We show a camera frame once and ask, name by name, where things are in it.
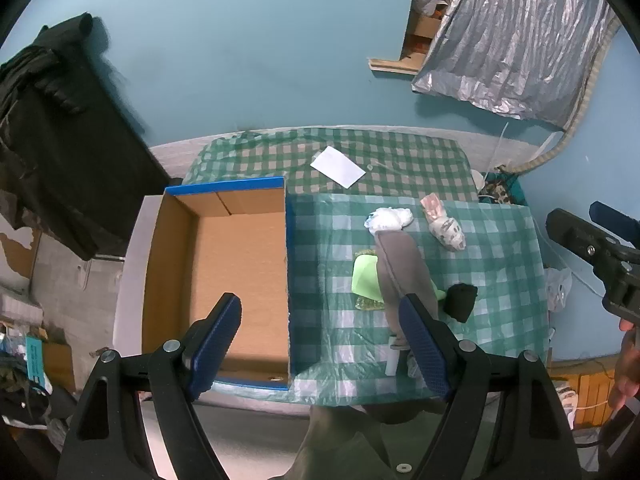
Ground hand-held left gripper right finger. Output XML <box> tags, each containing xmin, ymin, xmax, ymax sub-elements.
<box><xmin>397</xmin><ymin>294</ymin><xmax>583</xmax><ymax>480</ymax></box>

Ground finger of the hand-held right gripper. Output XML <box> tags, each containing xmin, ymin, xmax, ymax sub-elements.
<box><xmin>546</xmin><ymin>208</ymin><xmax>626</xmax><ymax>273</ymax></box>
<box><xmin>589</xmin><ymin>201</ymin><xmax>640</xmax><ymax>248</ymax></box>

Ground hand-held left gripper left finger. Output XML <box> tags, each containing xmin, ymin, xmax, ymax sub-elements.
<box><xmin>56</xmin><ymin>292</ymin><xmax>243</xmax><ymax>480</ymax></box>

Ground black sock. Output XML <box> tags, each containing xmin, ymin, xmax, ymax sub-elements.
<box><xmin>444</xmin><ymin>283</ymin><xmax>479</xmax><ymax>324</ymax></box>

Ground blue-edged cardboard box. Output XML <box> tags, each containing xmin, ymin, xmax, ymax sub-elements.
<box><xmin>141</xmin><ymin>174</ymin><xmax>292</xmax><ymax>392</ymax></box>

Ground grey felt cloth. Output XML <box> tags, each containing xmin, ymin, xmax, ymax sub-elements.
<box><xmin>374</xmin><ymin>230</ymin><xmax>441</xmax><ymax>352</ymax></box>

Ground light green foam cloth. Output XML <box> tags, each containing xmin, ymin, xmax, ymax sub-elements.
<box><xmin>351</xmin><ymin>253</ymin><xmax>447</xmax><ymax>311</ymax></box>

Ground pink patterned sock roll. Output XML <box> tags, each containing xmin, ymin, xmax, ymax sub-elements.
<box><xmin>420</xmin><ymin>194</ymin><xmax>467</xmax><ymax>253</ymax></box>

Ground white sock bundle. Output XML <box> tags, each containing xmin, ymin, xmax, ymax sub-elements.
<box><xmin>366</xmin><ymin>206</ymin><xmax>414</xmax><ymax>235</ymax></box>

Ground person's right hand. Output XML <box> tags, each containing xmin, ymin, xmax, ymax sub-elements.
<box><xmin>607</xmin><ymin>316</ymin><xmax>640</xmax><ymax>413</ymax></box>

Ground crumpled white plastic bag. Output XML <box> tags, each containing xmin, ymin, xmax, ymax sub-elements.
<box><xmin>545</xmin><ymin>267</ymin><xmax>573</xmax><ymax>316</ymax></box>

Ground green checked plastic sheet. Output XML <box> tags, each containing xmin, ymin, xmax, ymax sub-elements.
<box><xmin>286</xmin><ymin>192</ymin><xmax>552</xmax><ymax>407</ymax></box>

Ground patterned bag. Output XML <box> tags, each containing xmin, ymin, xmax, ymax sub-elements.
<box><xmin>480</xmin><ymin>172</ymin><xmax>526</xmax><ymax>206</ymax></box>

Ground wooden slatted crate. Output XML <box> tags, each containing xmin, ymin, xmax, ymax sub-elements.
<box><xmin>550</xmin><ymin>355</ymin><xmax>621</xmax><ymax>431</ymax></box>

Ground person's olive trousers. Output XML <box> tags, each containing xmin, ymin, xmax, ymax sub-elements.
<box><xmin>295</xmin><ymin>402</ymin><xmax>451</xmax><ymax>480</ymax></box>

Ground flat cardboard piece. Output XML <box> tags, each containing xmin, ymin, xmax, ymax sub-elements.
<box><xmin>42</xmin><ymin>340</ymin><xmax>76</xmax><ymax>391</ymax></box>

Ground teal carton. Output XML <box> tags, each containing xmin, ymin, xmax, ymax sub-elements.
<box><xmin>25</xmin><ymin>337</ymin><xmax>53</xmax><ymax>391</ymax></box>

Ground green checked tablecloth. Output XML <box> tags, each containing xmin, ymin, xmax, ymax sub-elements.
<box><xmin>181</xmin><ymin>127</ymin><xmax>482</xmax><ymax>206</ymax></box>

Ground white paper sheet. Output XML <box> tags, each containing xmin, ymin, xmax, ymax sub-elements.
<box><xmin>310</xmin><ymin>146</ymin><xmax>367</xmax><ymax>189</ymax></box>

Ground silver foil curtain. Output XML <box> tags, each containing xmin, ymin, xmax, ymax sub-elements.
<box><xmin>411</xmin><ymin>0</ymin><xmax>618</xmax><ymax>131</ymax></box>

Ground wooden plank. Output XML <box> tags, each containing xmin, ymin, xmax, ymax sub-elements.
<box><xmin>368</xmin><ymin>57</ymin><xmax>421</xmax><ymax>77</ymax></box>

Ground brown cardboard carton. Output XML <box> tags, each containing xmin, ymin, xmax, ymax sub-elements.
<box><xmin>410</xmin><ymin>12</ymin><xmax>443</xmax><ymax>41</ymax></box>

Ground dark clothes pile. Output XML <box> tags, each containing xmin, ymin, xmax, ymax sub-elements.
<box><xmin>0</xmin><ymin>12</ymin><xmax>96</xmax><ymax>126</ymax></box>

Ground beige woven strap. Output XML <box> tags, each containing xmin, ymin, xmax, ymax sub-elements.
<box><xmin>510</xmin><ymin>15</ymin><xmax>621</xmax><ymax>176</ymax></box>

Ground white cord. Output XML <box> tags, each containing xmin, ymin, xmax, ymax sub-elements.
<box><xmin>492</xmin><ymin>121</ymin><xmax>510</xmax><ymax>173</ymax></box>

